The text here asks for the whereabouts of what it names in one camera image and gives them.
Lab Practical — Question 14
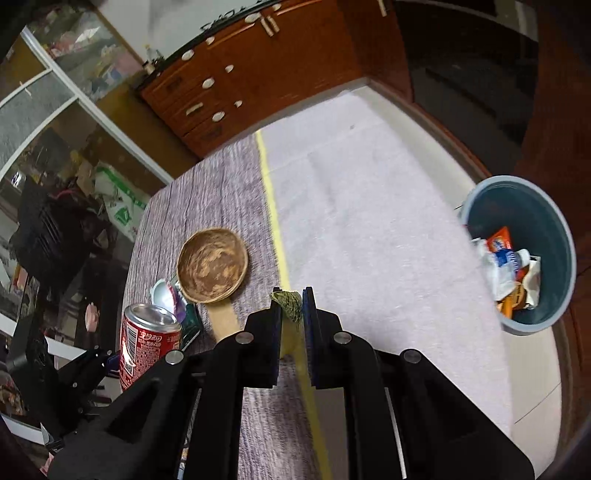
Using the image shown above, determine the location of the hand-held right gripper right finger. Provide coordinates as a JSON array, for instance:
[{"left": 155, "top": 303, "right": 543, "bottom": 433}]
[{"left": 302, "top": 286, "right": 536, "bottom": 480}]

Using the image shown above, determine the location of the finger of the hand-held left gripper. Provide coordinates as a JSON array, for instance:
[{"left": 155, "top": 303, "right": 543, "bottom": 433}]
[
  {"left": 69, "top": 371, "right": 122, "bottom": 416},
  {"left": 58, "top": 348, "right": 122, "bottom": 377}
]

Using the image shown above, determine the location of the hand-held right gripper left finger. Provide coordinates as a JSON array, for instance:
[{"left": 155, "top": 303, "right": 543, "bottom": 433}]
[{"left": 48, "top": 302, "right": 283, "bottom": 480}]

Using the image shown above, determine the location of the red soda can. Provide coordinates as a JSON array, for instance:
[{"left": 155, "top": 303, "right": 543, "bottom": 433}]
[{"left": 119, "top": 303, "right": 183, "bottom": 393}]

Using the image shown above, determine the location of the white paper cup green print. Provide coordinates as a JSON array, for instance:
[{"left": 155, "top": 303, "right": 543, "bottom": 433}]
[{"left": 471, "top": 237, "right": 514, "bottom": 301}]

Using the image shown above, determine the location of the blue trash bin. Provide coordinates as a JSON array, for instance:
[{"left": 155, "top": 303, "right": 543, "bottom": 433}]
[{"left": 459, "top": 174, "right": 578, "bottom": 336}]

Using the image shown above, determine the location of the flat wooden stick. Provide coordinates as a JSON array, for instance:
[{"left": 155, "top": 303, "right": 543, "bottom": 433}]
[{"left": 205, "top": 295, "right": 245, "bottom": 344}]

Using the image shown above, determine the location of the dark green wrapper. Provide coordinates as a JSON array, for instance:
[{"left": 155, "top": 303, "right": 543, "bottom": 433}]
[{"left": 180, "top": 305, "right": 202, "bottom": 344}]

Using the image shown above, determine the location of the wooden bowl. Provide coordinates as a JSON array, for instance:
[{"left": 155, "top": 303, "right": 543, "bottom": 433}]
[{"left": 177, "top": 227, "right": 249, "bottom": 305}]

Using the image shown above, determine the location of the silver purple jelly cup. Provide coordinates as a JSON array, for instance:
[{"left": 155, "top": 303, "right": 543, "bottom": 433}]
[{"left": 151, "top": 278, "right": 189, "bottom": 324}]

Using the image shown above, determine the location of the green and white bag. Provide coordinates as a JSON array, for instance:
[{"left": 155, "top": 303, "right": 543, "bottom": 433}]
[{"left": 95, "top": 161, "right": 148, "bottom": 241}]

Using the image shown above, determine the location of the white plastic bottle blue label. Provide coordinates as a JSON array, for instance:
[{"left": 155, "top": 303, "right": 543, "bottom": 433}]
[{"left": 493, "top": 248, "right": 532, "bottom": 277}]

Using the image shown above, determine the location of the white framed glass door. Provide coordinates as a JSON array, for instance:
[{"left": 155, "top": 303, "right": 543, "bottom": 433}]
[{"left": 0, "top": 25, "right": 174, "bottom": 333}]

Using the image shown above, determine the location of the brown wooden cabinet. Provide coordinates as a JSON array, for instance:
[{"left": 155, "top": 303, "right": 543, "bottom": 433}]
[{"left": 135, "top": 0, "right": 414, "bottom": 160}]

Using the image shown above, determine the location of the small clear bottle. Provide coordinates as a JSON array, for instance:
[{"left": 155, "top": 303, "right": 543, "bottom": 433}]
[{"left": 142, "top": 44, "right": 162, "bottom": 73}]

